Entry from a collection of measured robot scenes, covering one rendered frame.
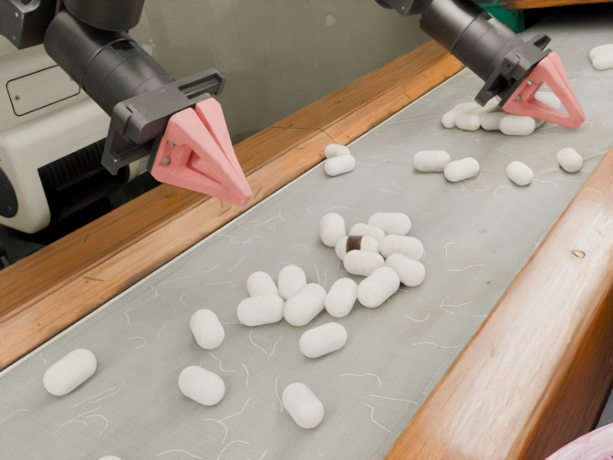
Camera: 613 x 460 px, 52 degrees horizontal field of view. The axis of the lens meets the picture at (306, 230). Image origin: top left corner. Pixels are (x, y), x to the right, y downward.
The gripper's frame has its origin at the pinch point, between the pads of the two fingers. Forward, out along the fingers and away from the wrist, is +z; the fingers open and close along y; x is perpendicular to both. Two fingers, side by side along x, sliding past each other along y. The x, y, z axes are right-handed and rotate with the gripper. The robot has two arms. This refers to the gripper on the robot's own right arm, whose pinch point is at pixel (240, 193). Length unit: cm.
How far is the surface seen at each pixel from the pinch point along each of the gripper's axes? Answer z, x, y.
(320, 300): 10.1, -0.4, -2.2
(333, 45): -70, 91, 168
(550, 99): 10.4, -2.1, 41.8
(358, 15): -67, 75, 169
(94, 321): -1.9, 12.0, -9.7
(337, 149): -2.5, 9.5, 23.5
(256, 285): 5.8, 2.5, -3.0
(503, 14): -9, 11, 87
